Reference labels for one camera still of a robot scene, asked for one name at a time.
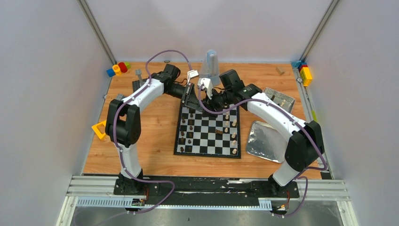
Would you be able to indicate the silver metal tray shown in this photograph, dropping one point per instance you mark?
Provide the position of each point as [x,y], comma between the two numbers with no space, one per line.
[266,142]

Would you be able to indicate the grey lego baseplate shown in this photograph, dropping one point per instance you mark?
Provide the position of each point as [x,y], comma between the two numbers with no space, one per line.
[137,84]

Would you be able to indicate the stacked lego bricks right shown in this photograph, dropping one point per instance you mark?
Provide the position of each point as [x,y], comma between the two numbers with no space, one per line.
[304,71]

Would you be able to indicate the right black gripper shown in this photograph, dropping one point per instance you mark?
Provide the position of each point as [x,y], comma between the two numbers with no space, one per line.
[207,103]

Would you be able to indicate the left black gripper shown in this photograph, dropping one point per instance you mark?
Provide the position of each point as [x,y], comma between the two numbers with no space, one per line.
[189,96]

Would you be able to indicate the yellow plastic triangle toy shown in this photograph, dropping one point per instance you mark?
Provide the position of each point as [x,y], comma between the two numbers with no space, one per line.
[99,129]

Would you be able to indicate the black white chessboard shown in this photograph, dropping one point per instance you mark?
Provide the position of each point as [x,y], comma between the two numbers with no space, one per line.
[196,134]

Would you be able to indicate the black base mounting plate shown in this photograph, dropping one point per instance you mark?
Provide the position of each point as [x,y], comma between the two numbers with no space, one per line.
[204,191]

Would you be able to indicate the blue grey lego brick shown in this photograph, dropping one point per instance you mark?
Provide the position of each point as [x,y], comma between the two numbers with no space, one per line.
[120,97]

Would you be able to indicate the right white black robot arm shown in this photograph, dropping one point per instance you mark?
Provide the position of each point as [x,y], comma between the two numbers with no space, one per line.
[304,139]

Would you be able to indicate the colourful toy blocks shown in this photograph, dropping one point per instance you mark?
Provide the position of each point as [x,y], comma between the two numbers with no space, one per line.
[118,69]

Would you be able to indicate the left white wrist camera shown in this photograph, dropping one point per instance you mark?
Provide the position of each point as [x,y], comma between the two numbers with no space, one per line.
[191,74]

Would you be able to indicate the grey lego tower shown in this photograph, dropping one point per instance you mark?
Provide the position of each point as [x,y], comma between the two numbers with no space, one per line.
[138,73]

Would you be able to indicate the small wooden block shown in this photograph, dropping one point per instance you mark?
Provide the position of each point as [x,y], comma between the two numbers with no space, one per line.
[280,70]

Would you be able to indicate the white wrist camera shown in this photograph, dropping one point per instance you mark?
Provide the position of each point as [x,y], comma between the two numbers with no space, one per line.
[205,84]
[191,74]

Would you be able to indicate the clear plastic container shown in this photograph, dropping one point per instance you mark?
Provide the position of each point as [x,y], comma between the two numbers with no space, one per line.
[281,99]

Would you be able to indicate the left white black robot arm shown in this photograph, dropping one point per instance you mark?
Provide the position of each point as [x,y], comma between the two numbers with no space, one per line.
[123,123]

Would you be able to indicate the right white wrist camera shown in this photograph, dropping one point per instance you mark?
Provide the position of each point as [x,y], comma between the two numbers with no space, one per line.
[205,84]

